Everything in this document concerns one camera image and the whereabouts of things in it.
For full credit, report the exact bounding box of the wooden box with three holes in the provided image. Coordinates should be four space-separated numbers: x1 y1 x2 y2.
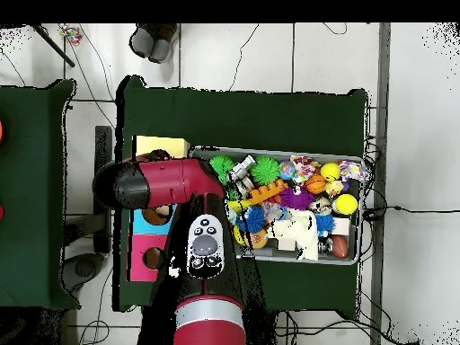
128 134 190 282

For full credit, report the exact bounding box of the orange plastic toy block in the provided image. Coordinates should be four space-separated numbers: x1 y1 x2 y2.
247 179 288 206

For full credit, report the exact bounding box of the blue spiky ball with eyes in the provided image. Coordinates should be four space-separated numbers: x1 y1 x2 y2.
239 206 268 234

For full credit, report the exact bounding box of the purple furry monster toy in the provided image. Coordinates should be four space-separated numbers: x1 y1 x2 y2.
279 186 315 211

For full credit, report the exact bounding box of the cream knitted cloth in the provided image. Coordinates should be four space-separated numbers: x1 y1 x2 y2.
269 210 320 261

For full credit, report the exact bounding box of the dark green table cloth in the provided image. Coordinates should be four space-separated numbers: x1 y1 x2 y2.
0 78 76 310
114 75 371 317

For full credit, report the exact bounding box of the orange toy basketball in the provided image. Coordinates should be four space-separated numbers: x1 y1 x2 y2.
305 173 328 196

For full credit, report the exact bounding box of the yellow ball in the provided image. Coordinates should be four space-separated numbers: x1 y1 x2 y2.
333 193 358 217
321 162 342 181

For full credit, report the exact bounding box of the person's foot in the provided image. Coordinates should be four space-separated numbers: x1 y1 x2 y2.
148 23 179 64
128 23 158 58

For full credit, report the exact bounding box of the grey round stand base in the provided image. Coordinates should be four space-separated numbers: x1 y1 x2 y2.
60 251 109 292

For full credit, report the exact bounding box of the small colourful floor toy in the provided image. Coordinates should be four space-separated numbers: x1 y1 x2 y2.
58 24 84 46

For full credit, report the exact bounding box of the thin black rod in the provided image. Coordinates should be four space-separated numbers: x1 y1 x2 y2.
28 23 76 67

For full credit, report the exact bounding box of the wire mesh bin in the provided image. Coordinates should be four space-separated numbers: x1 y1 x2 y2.
190 146 367 267

